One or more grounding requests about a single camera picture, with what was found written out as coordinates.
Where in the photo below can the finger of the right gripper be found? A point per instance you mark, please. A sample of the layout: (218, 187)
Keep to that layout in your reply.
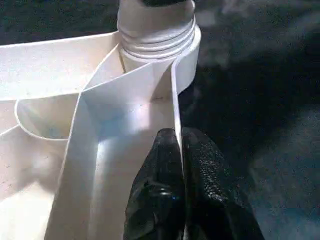
(162, 2)

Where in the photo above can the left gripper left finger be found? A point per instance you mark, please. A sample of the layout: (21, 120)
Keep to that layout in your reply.
(157, 192)

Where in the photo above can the white plastic table top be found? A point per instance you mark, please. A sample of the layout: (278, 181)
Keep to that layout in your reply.
(37, 75)

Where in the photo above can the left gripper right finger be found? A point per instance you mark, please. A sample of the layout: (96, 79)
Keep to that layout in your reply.
(212, 197)

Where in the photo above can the white plastic table leg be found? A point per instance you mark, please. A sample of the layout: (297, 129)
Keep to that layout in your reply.
(155, 30)

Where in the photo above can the black work mat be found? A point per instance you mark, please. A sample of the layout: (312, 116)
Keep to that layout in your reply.
(262, 112)

